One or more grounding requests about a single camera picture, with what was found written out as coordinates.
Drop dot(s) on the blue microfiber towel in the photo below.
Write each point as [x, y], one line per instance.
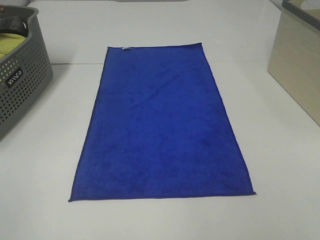
[159, 129]

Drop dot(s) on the grey perforated laundry basket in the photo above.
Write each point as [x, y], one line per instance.
[25, 72]

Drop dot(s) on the beige plastic storage bin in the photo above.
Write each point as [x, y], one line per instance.
[295, 57]

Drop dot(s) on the yellow-green towel in basket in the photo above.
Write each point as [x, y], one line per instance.
[8, 42]

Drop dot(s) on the black item in basket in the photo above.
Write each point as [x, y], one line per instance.
[13, 25]

